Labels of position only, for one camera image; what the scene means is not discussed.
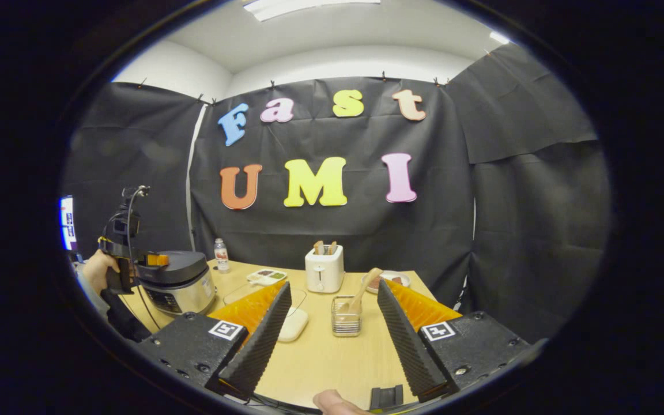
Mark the wooden spoon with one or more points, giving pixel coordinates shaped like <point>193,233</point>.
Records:
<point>363,288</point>

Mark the white divided sauce dish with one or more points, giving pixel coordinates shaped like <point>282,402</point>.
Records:
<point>267,276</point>

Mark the black backdrop cloth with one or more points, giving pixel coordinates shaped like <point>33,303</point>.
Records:
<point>338,230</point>

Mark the toast slice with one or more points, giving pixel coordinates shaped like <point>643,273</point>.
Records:
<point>332,248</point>
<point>318,248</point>

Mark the white toaster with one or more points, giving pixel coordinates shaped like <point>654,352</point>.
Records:
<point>324,274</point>

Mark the long ceiling light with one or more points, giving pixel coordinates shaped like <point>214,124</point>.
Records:
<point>309,8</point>

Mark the clear plastic food container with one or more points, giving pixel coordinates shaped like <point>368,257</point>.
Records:
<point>297,302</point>

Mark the dark lidded silver rice cooker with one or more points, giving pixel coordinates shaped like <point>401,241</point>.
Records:
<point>179,282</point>

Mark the small black plastic block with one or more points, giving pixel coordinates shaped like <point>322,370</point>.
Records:
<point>387,396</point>

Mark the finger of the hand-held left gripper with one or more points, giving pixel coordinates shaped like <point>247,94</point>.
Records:
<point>158,260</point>

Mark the small red label bottle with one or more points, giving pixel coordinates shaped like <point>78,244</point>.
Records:
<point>221,256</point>

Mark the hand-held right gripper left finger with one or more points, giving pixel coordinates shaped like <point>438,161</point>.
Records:
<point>260,343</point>

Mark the white round plate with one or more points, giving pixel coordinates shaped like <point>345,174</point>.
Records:
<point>392,274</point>

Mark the computer monitor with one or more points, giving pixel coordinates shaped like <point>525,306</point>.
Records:
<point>67,225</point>

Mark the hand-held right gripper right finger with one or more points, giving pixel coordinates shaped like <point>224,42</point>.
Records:
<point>407,343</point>

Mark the small ceiling light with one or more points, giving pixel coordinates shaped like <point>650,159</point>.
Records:
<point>499,37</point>

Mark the clear chopstick holder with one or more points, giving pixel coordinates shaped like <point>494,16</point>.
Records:
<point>346,323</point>

